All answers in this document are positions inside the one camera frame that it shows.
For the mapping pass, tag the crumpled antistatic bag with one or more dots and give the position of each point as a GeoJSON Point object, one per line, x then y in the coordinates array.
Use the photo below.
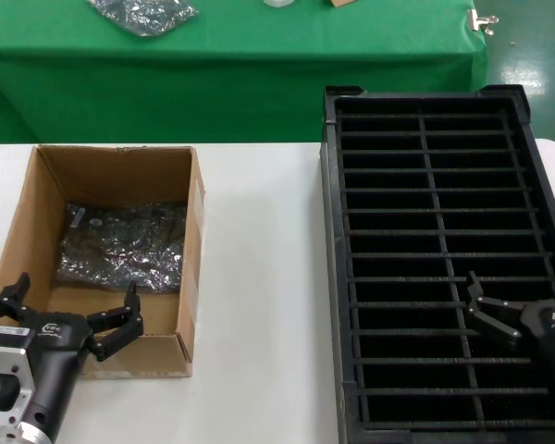
{"type": "Point", "coordinates": [143, 14]}

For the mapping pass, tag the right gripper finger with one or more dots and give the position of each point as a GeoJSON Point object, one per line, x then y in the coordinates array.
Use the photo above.
{"type": "Point", "coordinates": [495, 324]}

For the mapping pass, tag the black slotted container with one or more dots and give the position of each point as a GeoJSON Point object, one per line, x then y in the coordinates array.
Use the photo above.
{"type": "Point", "coordinates": [333, 231]}

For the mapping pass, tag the small brown cardboard box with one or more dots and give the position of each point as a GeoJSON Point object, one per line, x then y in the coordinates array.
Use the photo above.
{"type": "Point", "coordinates": [340, 3]}

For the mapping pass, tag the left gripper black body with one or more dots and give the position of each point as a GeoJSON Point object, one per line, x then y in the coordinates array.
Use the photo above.
{"type": "Point", "coordinates": [57, 361]}

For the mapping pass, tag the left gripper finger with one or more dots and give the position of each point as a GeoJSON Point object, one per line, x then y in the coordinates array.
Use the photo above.
{"type": "Point", "coordinates": [4, 307]}
{"type": "Point", "coordinates": [120, 324]}

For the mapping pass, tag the white tape roll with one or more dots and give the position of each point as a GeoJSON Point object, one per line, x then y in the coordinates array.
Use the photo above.
{"type": "Point", "coordinates": [279, 3]}

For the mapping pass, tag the green tablecloth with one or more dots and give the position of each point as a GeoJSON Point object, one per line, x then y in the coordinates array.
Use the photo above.
{"type": "Point", "coordinates": [259, 69]}

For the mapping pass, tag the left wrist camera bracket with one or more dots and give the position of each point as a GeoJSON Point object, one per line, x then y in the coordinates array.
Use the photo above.
{"type": "Point", "coordinates": [4, 361]}

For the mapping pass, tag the silver antistatic bag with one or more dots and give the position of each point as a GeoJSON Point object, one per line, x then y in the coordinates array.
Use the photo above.
{"type": "Point", "coordinates": [120, 250]}

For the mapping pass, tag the metal binder clip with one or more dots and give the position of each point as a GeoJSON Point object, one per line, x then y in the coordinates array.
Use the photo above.
{"type": "Point", "coordinates": [475, 20]}

